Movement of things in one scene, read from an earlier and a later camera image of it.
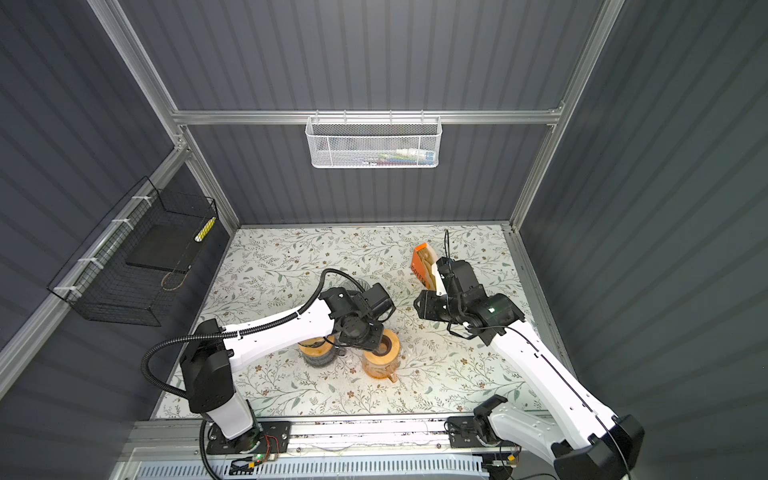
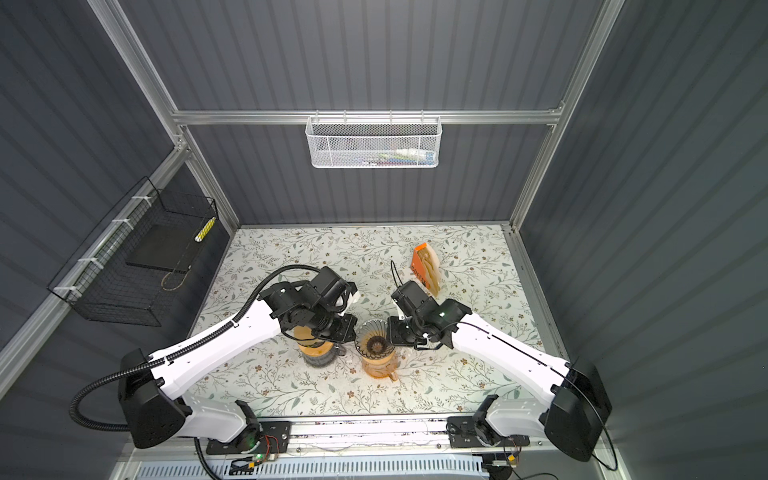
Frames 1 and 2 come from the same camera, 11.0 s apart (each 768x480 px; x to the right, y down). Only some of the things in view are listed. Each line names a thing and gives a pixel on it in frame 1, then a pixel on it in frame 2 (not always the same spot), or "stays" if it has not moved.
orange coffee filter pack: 422,261 stays
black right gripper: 425,306 → 393,336
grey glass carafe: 322,360 stays
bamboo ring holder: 316,346 stays
